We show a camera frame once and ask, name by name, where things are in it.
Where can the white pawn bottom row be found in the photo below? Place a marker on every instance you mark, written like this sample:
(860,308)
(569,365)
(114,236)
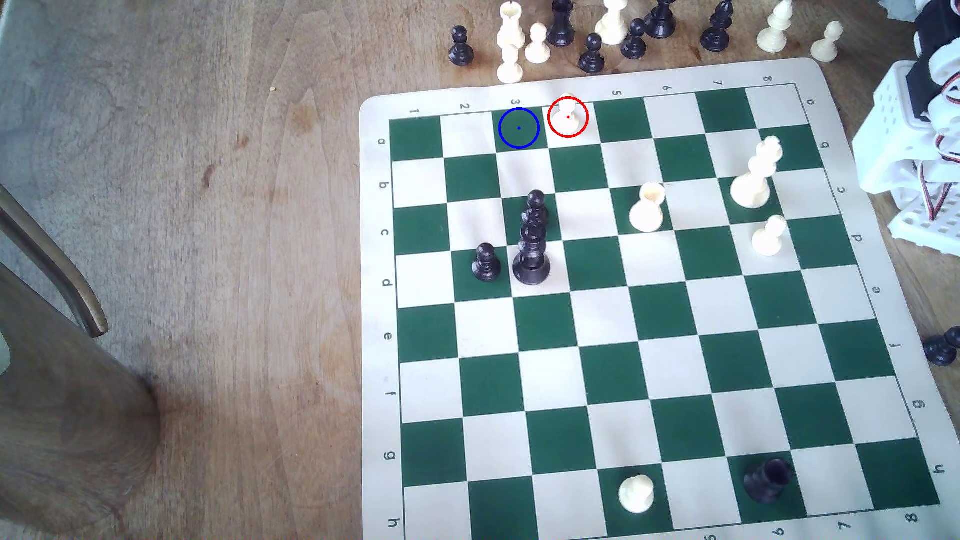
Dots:
(637,495)

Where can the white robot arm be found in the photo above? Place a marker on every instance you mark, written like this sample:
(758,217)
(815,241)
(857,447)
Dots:
(941,45)

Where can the white chess queen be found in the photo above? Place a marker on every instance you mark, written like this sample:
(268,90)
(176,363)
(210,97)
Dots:
(754,180)

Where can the black chess queen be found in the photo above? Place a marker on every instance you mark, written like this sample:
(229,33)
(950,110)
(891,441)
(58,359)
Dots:
(531,260)

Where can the tall white chess piece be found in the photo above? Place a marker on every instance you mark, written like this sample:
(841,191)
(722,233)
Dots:
(613,24)

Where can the white chess bishop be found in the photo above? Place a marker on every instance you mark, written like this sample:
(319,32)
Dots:
(774,31)

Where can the tall black chess piece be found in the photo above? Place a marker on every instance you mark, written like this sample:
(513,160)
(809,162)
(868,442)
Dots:
(661,20)

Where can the black chess pawn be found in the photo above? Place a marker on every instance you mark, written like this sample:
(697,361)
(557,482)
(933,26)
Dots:
(461,48)
(486,265)
(535,202)
(634,43)
(592,55)

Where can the black chess piece lying down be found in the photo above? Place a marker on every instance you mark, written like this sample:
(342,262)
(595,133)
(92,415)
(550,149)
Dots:
(941,349)

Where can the black chess bishop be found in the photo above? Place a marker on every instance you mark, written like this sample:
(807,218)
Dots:
(716,31)

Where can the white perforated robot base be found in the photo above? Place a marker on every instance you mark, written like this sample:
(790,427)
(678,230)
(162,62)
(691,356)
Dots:
(889,142)

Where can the black chess rook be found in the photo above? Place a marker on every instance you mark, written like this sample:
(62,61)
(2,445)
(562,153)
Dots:
(766,481)
(560,27)

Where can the green and white chess mat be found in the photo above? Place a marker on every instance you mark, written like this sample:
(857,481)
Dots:
(675,360)

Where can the white chess pawn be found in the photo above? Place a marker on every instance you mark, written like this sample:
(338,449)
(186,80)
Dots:
(537,46)
(826,45)
(510,67)
(568,118)
(768,238)

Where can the wooden chair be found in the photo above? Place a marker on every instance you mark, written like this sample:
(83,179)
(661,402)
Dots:
(67,420)

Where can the white chess rook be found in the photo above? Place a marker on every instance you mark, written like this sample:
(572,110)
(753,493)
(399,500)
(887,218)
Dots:
(511,27)
(646,211)

